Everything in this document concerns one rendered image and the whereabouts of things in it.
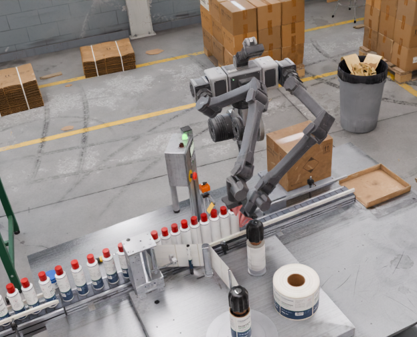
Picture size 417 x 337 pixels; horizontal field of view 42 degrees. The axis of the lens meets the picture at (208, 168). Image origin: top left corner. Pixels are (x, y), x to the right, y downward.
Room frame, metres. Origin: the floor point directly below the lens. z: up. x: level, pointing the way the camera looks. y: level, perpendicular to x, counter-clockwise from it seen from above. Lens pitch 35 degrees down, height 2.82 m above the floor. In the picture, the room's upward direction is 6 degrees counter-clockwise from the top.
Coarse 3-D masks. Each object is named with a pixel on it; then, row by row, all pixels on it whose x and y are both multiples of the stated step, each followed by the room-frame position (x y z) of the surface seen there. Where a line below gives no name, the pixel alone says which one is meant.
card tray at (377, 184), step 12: (372, 168) 2.62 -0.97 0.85; (384, 168) 2.61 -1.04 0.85; (348, 180) 2.56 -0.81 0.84; (360, 180) 2.55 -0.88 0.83; (372, 180) 2.54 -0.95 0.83; (384, 180) 2.52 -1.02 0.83; (396, 180) 2.51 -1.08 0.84; (360, 192) 2.44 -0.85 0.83; (372, 192) 2.43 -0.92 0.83; (384, 192) 2.41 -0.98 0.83; (396, 192) 2.37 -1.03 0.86; (372, 204) 2.31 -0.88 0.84
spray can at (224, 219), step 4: (220, 208) 2.12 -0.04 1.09; (224, 208) 2.12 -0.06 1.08; (220, 212) 2.12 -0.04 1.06; (224, 212) 2.11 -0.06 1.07; (220, 216) 2.11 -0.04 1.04; (224, 216) 2.10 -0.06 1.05; (228, 216) 2.11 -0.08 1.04; (220, 220) 2.11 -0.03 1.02; (224, 220) 2.10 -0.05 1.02; (228, 220) 2.11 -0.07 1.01; (220, 224) 2.11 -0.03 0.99; (224, 224) 2.10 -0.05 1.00; (228, 224) 2.11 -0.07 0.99; (220, 228) 2.11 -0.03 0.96; (224, 228) 2.10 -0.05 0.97; (228, 228) 2.10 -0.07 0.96; (224, 232) 2.10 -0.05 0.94; (228, 232) 2.10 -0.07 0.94; (224, 236) 2.10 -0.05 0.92
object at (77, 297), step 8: (336, 192) 2.40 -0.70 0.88; (312, 200) 2.36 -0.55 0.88; (320, 200) 2.35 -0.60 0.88; (336, 200) 2.33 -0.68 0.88; (288, 208) 2.31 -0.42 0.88; (296, 208) 2.30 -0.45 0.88; (312, 208) 2.29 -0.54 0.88; (272, 216) 2.26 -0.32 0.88; (296, 216) 2.24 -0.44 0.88; (272, 224) 2.19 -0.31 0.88; (232, 240) 2.10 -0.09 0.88; (104, 280) 1.92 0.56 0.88; (120, 280) 1.90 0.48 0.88; (128, 280) 1.90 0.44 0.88; (88, 288) 1.87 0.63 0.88; (104, 288) 1.86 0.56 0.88; (80, 296) 1.83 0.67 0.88; (88, 296) 1.82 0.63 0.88; (64, 304) 1.79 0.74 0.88
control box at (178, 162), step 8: (176, 136) 2.21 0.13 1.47; (192, 136) 2.21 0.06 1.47; (168, 144) 2.14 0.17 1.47; (176, 144) 2.14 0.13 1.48; (184, 144) 2.13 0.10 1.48; (168, 152) 2.08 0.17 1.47; (176, 152) 2.07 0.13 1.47; (184, 152) 2.07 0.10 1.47; (168, 160) 2.08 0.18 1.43; (176, 160) 2.07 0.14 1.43; (184, 160) 2.06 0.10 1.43; (168, 168) 2.08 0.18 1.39; (176, 168) 2.07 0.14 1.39; (184, 168) 2.06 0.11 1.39; (192, 168) 2.14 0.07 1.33; (168, 176) 2.08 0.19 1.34; (176, 176) 2.07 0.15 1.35; (184, 176) 2.06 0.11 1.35; (176, 184) 2.07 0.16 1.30; (184, 184) 2.06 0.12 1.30
